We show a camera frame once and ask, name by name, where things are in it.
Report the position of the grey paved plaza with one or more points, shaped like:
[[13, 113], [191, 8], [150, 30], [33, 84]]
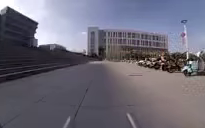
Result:
[[106, 93]]

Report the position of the dark drain cover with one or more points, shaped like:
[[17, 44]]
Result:
[[135, 75]]

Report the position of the large pale building with windows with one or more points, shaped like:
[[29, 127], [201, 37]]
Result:
[[130, 38]]

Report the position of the row of trees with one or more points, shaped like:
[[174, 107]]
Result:
[[140, 55]]

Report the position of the low flat building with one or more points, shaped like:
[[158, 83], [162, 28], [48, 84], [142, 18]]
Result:
[[53, 47]]

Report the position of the row of parked scooters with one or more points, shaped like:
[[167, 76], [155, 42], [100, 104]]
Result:
[[163, 63]]

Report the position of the robot's own part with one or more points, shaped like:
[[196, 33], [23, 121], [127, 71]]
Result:
[[66, 122], [131, 120]]

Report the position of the wide stone steps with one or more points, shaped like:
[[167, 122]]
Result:
[[30, 61]]

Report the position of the pole with signs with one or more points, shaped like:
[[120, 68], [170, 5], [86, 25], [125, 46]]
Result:
[[185, 43]]

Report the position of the white and blue three-wheeled vehicle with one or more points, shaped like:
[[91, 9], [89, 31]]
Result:
[[193, 67]]

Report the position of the dark blocky building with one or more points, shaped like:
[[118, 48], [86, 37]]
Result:
[[16, 30]]

